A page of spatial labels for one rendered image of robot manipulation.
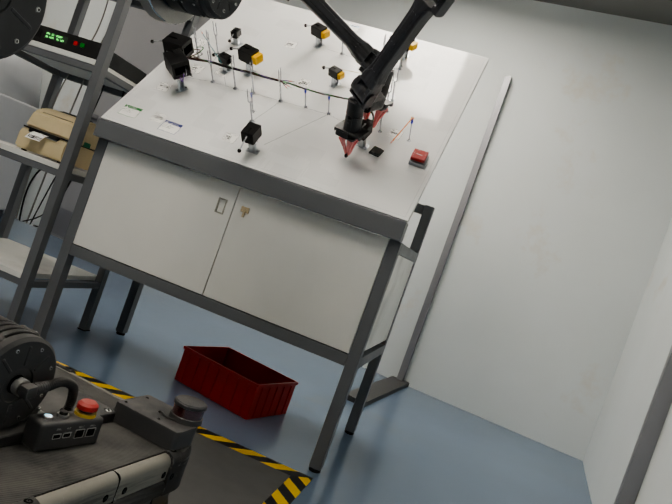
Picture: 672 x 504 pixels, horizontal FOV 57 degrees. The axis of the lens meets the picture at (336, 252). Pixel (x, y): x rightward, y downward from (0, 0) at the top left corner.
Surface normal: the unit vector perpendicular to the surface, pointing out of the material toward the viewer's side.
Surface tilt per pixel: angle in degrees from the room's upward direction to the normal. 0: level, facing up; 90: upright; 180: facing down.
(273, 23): 51
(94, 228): 90
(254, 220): 90
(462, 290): 90
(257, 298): 90
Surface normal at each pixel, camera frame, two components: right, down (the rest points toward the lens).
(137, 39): -0.33, -0.11
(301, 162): 0.04, -0.64
